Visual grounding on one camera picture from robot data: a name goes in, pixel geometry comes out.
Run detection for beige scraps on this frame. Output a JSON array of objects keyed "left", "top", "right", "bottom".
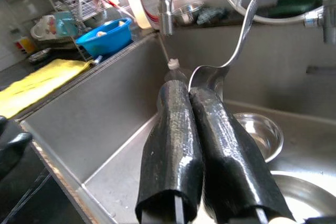
[{"left": 96, "top": 20, "right": 125, "bottom": 37}]

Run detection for tiny steel bowl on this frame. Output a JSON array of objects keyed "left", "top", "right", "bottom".
[{"left": 172, "top": 1, "right": 205, "bottom": 25}]

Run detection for teal plastic cup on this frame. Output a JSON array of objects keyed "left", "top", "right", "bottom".
[{"left": 54, "top": 10, "right": 78, "bottom": 37}]

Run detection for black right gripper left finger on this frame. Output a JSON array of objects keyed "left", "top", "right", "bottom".
[{"left": 134, "top": 79, "right": 205, "bottom": 224}]

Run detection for clear plastic bottle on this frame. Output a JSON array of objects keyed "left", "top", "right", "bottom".
[{"left": 164, "top": 58, "right": 188, "bottom": 83}]

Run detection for steel spoon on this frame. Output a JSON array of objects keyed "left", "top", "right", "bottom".
[{"left": 187, "top": 0, "right": 262, "bottom": 96}]

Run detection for white printed mug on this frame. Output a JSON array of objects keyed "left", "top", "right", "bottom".
[{"left": 30, "top": 15, "right": 57, "bottom": 40}]

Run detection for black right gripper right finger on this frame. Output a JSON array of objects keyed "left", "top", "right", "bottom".
[{"left": 188, "top": 87, "right": 296, "bottom": 224}]

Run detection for flexible steel spray faucet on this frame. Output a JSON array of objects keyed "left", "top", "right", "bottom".
[{"left": 157, "top": 0, "right": 182, "bottom": 36}]

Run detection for stainless steel sink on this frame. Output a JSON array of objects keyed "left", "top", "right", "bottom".
[{"left": 15, "top": 16, "right": 336, "bottom": 224}]

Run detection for small steel bowl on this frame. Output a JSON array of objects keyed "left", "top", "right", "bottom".
[{"left": 232, "top": 112, "right": 285, "bottom": 163}]

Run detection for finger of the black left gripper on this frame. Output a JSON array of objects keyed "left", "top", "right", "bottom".
[
  {"left": 0, "top": 132, "right": 33, "bottom": 180},
  {"left": 0, "top": 115, "right": 7, "bottom": 137}
]

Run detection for large steel bowl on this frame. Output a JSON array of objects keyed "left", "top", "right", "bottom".
[{"left": 267, "top": 170, "right": 336, "bottom": 224}]

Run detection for red and yellow packet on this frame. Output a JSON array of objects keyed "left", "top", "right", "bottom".
[{"left": 15, "top": 36, "right": 36, "bottom": 54}]

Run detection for yellow cloth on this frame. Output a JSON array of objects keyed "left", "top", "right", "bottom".
[{"left": 0, "top": 58, "right": 95, "bottom": 120}]

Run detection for small steel dish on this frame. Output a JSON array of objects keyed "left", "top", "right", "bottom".
[{"left": 27, "top": 48, "right": 52, "bottom": 63}]

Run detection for dark green scouring pad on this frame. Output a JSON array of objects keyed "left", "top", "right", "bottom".
[{"left": 196, "top": 6, "right": 228, "bottom": 25}]

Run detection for blue plastic bowl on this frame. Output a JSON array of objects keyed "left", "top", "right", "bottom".
[{"left": 75, "top": 17, "right": 133, "bottom": 57}]

